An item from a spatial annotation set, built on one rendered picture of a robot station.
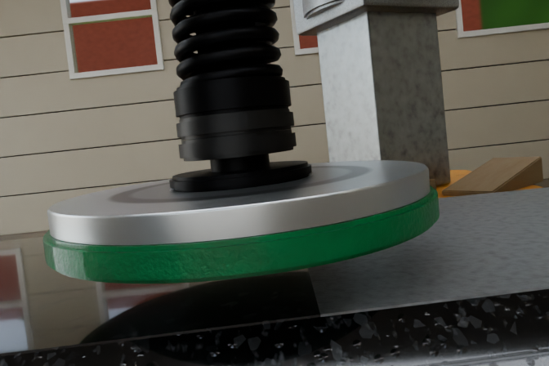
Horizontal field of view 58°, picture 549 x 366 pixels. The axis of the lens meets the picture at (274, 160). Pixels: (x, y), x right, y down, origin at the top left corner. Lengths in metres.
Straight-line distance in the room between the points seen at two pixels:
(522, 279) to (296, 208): 0.13
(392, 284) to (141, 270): 0.13
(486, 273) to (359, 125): 0.81
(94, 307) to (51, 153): 6.68
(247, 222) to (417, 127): 0.92
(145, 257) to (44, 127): 6.80
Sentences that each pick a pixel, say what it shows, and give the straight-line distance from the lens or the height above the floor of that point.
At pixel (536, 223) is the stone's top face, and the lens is 0.41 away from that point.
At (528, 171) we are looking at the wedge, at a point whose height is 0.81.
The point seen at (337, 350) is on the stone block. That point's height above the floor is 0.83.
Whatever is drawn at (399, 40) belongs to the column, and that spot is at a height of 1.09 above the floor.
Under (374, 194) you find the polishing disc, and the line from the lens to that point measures 0.21.
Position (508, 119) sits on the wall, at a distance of 7.00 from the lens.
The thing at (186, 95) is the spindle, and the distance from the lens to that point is 0.28.
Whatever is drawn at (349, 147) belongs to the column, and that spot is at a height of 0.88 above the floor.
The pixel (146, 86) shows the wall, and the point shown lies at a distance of 6.58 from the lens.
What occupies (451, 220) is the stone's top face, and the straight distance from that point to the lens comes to 0.42.
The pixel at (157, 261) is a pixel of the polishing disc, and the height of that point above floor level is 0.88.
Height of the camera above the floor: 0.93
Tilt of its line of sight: 3 degrees down
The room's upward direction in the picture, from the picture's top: 6 degrees counter-clockwise
